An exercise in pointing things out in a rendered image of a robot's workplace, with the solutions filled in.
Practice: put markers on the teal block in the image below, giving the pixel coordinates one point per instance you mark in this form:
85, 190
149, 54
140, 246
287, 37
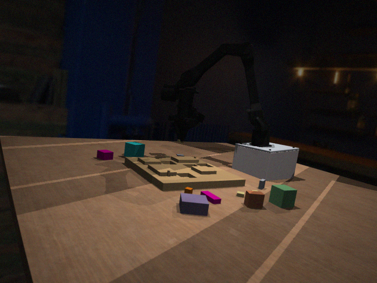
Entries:
134, 149

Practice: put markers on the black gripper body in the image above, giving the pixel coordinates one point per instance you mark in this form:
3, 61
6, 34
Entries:
184, 115

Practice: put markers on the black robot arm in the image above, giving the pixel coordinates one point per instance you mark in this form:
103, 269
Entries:
261, 133

